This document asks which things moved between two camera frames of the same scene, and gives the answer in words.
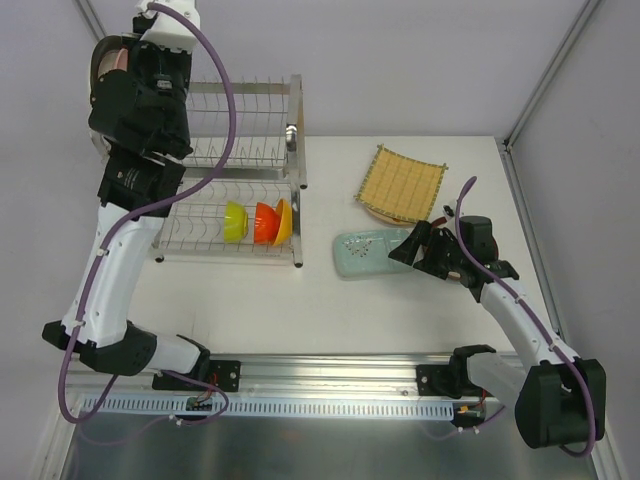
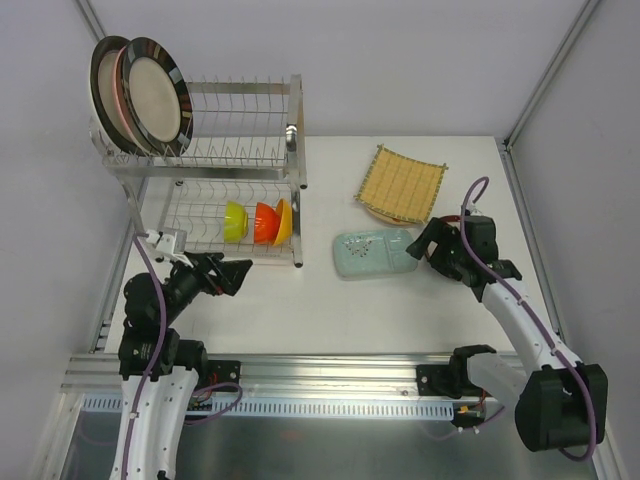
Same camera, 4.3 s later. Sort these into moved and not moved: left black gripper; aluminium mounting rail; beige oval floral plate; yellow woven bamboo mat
Moved: left black gripper
Not moved: yellow woven bamboo mat; aluminium mounting rail; beige oval floral plate
